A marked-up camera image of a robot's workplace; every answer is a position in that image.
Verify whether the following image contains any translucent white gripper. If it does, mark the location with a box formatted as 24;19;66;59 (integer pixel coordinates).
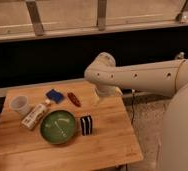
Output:
95;87;116;104

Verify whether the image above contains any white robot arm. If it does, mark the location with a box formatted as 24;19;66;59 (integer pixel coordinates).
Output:
84;52;188;171

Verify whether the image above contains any red brown elongated object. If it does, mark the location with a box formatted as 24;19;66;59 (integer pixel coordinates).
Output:
67;92;81;107

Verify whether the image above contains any blue sponge block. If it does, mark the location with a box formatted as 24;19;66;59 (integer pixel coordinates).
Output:
46;89;64;103

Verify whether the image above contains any green round plate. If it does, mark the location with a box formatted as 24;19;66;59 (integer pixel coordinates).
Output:
40;110;77;144

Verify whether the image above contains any white bottle with label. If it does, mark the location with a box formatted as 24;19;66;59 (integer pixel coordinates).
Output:
21;99;51;130

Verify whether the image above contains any clear plastic cup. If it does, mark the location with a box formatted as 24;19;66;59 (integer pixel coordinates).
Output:
9;95;31;116

